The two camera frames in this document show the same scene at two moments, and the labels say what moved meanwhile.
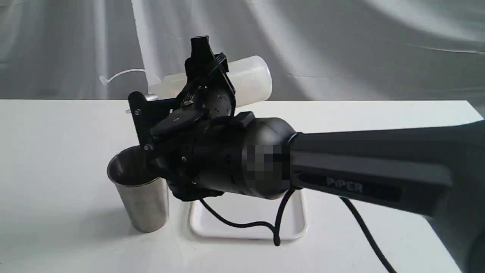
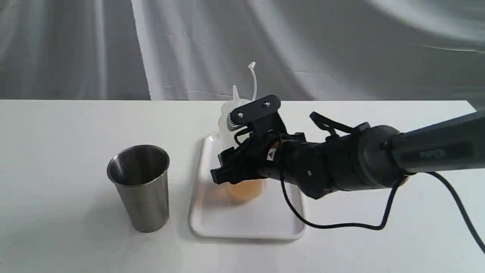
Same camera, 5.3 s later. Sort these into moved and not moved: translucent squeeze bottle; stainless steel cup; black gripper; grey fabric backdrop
Moved: translucent squeeze bottle; black gripper
Not moved: stainless steel cup; grey fabric backdrop
